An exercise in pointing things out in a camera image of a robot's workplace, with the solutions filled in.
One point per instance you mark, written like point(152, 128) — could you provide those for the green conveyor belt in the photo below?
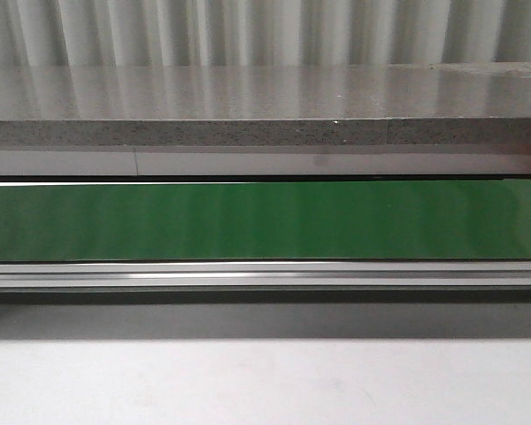
point(483, 219)

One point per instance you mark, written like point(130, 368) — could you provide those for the grey speckled stone counter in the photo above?
point(117, 106)

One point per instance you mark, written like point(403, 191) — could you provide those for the white pleated curtain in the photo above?
point(251, 33)

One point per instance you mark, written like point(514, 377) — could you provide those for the aluminium conveyor front rail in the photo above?
point(266, 275)

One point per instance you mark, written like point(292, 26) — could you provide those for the white conveyor back rail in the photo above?
point(377, 160)

